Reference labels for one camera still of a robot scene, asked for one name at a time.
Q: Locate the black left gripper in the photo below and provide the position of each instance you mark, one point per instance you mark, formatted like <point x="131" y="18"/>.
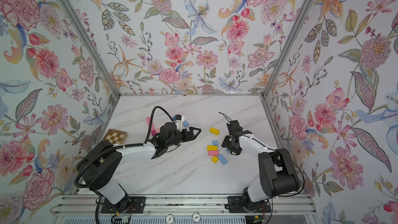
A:
<point x="191" y="137"/>

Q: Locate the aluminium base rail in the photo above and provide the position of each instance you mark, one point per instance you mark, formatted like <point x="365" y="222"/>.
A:
<point x="178" y="205"/>

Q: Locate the yellow rectangular block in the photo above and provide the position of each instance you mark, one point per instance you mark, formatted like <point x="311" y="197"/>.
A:
<point x="214" y="131"/>

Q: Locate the aluminium frame post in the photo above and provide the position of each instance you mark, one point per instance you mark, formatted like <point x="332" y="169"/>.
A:
<point x="291" y="39"/>
<point x="87" y="42"/>

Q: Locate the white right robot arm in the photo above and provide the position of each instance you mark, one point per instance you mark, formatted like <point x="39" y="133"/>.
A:
<point x="277" y="173"/>

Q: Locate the pink block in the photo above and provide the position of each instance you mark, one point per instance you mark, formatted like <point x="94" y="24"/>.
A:
<point x="150" y="124"/>
<point x="213" y="153"/>

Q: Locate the small yellow cube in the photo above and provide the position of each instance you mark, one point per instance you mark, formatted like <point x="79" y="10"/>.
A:
<point x="214" y="159"/>

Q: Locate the aluminium frame post left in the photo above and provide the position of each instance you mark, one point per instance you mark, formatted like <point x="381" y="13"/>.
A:
<point x="87" y="42"/>

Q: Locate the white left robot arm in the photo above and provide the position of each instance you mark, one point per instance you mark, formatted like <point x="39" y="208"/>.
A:
<point x="96" y="170"/>

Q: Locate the aluminium frame post right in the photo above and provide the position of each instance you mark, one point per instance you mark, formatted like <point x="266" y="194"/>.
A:
<point x="291" y="39"/>

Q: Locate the yellow upright block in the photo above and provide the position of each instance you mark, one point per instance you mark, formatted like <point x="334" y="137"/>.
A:
<point x="212" y="148"/>

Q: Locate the wooden chessboard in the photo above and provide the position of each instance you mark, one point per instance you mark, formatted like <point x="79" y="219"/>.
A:
<point x="115" y="137"/>

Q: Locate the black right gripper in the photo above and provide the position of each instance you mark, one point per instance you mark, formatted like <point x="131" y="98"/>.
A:
<point x="226" y="143"/>

